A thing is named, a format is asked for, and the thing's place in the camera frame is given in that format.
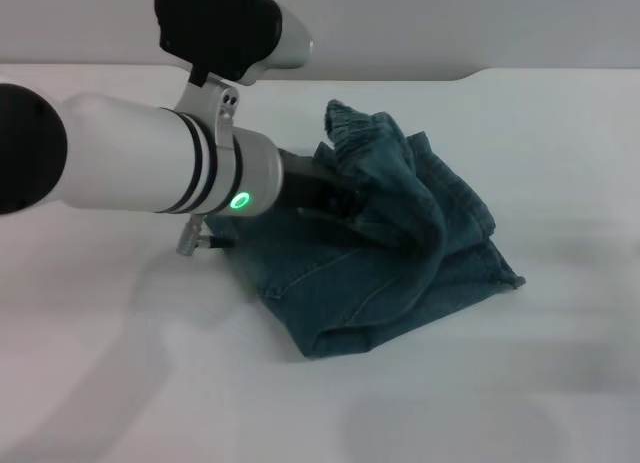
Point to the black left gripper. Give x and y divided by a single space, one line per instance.
310 185

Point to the blue denim shorts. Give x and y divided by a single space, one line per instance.
400 263

